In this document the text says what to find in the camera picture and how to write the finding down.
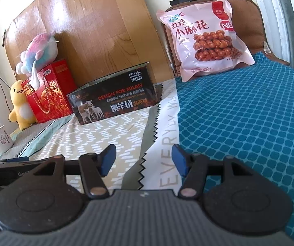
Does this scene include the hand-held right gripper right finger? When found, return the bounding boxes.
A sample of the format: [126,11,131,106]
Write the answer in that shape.
[171,144,260,200]

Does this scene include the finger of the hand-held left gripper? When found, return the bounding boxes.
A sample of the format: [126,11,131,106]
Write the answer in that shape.
[0,156,34,163]

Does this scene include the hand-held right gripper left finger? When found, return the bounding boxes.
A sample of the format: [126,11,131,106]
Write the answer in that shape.
[30,144,117,200]

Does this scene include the black printed cardboard box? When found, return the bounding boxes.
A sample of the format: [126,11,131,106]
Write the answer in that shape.
[67,61,160,125]

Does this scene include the white enamel mug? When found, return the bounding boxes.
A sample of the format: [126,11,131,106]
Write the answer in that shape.
[0,125,14,154]

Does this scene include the beige patterned blanket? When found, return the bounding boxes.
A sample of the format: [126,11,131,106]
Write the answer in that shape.
[28,78,181,192]

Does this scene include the mint checked quilt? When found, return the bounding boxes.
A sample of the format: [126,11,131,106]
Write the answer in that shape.
[0,115,74,161]

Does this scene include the yellow plush toy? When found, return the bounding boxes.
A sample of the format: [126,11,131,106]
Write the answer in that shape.
[8,80,38,131]

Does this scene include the blue checkered mat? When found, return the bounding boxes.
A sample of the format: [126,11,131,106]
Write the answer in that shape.
[174,51,294,245]

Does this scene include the red gift bag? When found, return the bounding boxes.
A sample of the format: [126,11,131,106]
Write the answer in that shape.
[21,59,78,123]

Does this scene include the pastel plush toy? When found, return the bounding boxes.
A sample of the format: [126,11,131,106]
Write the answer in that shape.
[16,30,60,89]

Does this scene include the pink snack bag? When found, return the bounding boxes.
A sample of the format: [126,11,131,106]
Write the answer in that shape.
[156,0,256,82]

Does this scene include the brown seat cushion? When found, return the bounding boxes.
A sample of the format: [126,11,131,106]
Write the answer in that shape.
[162,0,291,77]

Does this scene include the white window frame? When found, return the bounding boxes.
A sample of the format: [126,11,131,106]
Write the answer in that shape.
[255,0,294,77]

